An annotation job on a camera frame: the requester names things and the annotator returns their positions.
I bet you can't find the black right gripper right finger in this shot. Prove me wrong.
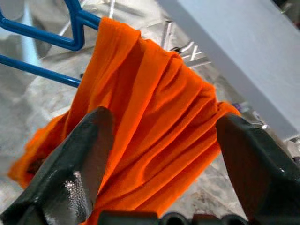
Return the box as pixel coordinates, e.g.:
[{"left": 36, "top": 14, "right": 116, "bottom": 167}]
[{"left": 215, "top": 113, "right": 300, "bottom": 225}]

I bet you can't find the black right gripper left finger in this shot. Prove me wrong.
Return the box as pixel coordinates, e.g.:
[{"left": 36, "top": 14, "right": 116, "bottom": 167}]
[{"left": 0, "top": 106, "right": 116, "bottom": 225}]

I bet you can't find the orange shirt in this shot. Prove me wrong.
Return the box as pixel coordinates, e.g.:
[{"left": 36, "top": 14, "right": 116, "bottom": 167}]
[{"left": 7, "top": 16, "right": 241, "bottom": 225}]

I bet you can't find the blue plastic hanger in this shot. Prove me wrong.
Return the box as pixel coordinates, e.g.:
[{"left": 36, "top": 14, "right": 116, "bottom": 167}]
[{"left": 0, "top": 0, "right": 103, "bottom": 89}]

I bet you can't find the grey folding table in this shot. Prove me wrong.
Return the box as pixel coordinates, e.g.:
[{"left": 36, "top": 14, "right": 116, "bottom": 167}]
[{"left": 156, "top": 0, "right": 300, "bottom": 143}]

